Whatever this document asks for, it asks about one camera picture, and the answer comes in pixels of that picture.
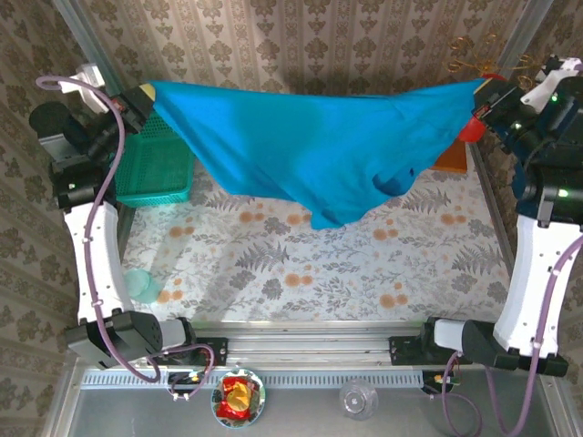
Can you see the blue t-shirt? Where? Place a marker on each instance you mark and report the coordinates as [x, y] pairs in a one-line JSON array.
[[296, 145]]

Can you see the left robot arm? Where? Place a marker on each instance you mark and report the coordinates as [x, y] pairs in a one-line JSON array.
[[93, 264]]

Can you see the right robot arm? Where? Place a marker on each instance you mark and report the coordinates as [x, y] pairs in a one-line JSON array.
[[537, 273]]

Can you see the red goblet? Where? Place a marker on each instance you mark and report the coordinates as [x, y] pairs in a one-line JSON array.
[[469, 132]]

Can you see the teal plastic basket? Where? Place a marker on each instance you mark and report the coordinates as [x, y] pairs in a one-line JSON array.
[[155, 168]]

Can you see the brown wooden block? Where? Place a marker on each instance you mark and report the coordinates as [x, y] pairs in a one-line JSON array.
[[455, 159]]

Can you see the floral tablecloth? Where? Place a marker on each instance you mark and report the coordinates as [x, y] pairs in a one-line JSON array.
[[228, 300]]

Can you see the grey metal shelf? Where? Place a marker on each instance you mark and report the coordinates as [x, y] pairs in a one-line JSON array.
[[136, 414]]

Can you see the red yellow snack packet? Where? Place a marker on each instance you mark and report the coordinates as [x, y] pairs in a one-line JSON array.
[[234, 400]]

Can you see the patterned glass plate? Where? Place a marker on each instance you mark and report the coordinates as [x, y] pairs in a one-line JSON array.
[[259, 391]]

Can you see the clear glass cup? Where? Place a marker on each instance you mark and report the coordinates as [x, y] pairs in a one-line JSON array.
[[358, 400]]

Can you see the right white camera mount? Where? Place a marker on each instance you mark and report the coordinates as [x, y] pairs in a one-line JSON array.
[[544, 88]]

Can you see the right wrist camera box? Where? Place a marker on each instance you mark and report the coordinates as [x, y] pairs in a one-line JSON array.
[[569, 98]]

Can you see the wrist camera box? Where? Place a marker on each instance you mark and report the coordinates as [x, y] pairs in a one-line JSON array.
[[569, 98], [48, 120]]

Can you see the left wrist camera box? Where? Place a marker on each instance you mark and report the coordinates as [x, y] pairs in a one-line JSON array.
[[48, 120]]

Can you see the aluminium corner post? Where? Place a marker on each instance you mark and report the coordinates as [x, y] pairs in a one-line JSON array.
[[525, 27], [76, 23]]

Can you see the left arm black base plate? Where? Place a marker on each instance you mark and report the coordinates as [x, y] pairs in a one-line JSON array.
[[214, 350]]

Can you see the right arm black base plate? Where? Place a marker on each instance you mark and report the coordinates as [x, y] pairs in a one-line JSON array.
[[401, 352]]

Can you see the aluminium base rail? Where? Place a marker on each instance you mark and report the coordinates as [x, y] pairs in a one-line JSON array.
[[309, 350]]

